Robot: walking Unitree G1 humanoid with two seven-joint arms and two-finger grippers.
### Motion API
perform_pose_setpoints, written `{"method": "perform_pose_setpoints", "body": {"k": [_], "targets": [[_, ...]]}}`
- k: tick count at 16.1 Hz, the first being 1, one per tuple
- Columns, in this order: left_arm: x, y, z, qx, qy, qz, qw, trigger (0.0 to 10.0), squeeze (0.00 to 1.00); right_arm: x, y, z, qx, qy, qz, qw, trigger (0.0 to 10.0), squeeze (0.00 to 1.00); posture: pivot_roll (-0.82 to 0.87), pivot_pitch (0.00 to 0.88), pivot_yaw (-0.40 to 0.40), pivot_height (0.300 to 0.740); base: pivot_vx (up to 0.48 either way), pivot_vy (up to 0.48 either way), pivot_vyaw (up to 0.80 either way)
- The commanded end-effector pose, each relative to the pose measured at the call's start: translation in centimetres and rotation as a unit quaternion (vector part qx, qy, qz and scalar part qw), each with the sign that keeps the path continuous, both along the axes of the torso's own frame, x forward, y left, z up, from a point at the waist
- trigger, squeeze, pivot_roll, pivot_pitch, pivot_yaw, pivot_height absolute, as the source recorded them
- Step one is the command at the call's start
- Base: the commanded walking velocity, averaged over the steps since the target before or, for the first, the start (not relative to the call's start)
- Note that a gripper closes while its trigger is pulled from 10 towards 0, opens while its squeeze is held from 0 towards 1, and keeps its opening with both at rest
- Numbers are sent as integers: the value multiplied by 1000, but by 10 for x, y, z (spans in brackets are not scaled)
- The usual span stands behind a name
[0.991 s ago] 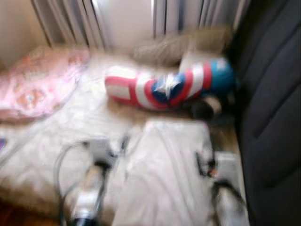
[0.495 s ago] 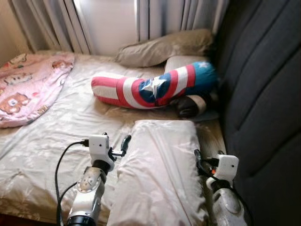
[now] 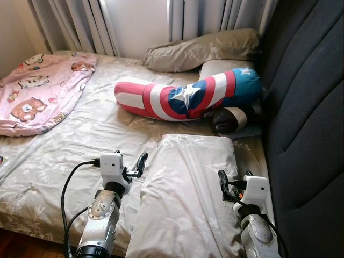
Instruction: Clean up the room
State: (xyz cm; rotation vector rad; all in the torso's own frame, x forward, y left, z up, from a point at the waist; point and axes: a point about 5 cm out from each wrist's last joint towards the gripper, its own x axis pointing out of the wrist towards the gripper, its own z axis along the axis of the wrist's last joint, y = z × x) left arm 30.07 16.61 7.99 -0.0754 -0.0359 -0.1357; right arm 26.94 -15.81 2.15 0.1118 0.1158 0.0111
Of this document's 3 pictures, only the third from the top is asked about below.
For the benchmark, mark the pink cartoon bear blanket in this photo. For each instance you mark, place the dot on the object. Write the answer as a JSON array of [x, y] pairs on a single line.
[[37, 91]]

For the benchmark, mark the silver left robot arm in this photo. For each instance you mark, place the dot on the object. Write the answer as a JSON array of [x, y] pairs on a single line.
[[102, 220]]

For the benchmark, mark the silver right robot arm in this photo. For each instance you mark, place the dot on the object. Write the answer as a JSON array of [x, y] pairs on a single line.
[[260, 236]]

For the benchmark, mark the bed with grey floral sheet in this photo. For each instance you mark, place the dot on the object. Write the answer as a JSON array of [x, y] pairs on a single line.
[[97, 134]]

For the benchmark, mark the large pale floral pillow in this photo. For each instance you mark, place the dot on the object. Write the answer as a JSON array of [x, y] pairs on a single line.
[[188, 188]]

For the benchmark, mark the black and tan cushion roll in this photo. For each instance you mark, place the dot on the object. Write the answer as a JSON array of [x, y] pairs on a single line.
[[226, 121]]

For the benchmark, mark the red white blue bolster pillow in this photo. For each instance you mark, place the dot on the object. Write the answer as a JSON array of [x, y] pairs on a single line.
[[188, 97]]

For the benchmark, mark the dark grey upholstered sofa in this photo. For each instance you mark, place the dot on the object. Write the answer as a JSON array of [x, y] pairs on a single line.
[[306, 107]]

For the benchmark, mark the light grey plain pillow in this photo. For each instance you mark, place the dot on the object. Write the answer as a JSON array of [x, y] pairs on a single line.
[[217, 67]]

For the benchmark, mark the grey floral pillow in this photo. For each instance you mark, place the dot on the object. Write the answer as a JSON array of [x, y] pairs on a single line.
[[204, 48]]

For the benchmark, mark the grey curtain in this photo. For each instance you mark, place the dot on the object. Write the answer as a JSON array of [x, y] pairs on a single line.
[[75, 27], [215, 19]]

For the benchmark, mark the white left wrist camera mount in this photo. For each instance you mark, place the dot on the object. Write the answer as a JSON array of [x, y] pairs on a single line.
[[111, 167]]

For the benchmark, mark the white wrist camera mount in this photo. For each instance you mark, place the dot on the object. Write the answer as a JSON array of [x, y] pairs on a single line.
[[111, 167], [257, 189]]

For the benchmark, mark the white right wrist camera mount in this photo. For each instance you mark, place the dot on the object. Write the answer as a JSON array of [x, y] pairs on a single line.
[[257, 189]]

